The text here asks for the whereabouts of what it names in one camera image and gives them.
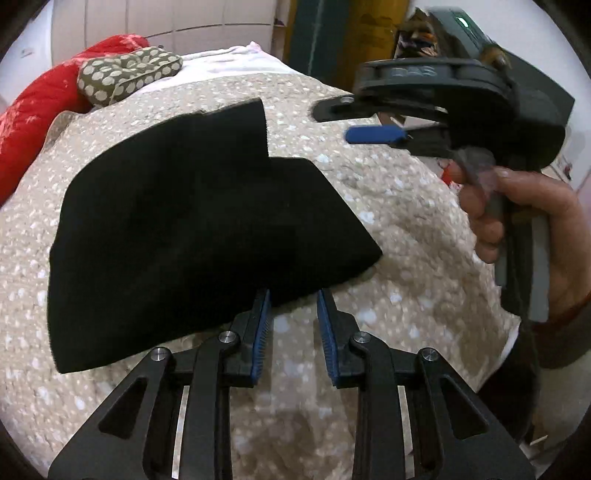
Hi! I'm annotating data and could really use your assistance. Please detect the yellow green curtain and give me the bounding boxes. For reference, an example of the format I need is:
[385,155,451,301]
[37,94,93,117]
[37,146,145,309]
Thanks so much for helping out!
[283,0,411,91]

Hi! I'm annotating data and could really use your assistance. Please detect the red blanket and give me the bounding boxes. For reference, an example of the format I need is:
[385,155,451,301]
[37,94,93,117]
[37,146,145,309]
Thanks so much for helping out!
[0,34,149,202]

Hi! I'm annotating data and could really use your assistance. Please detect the right hand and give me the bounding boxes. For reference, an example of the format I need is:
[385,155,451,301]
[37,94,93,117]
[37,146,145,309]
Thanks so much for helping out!
[449,162,590,319]

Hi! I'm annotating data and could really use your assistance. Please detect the right forearm dark sleeve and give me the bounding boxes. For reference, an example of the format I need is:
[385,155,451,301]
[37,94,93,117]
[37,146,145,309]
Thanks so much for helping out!
[478,298,590,446]

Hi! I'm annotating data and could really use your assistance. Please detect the beige dotted quilt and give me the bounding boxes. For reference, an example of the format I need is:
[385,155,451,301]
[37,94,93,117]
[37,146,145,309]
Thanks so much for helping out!
[1,74,517,479]

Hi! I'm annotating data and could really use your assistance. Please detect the olive dotted pillow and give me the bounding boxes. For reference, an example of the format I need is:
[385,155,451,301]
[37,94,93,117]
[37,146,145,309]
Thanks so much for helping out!
[76,46,183,107]

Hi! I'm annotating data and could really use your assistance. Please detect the white bed sheet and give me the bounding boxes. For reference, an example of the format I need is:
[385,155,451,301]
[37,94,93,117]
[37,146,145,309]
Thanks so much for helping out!
[177,41,297,77]

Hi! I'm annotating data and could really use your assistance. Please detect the black pants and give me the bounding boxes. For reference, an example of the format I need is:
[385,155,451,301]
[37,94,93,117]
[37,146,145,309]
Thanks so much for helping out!
[47,99,382,373]

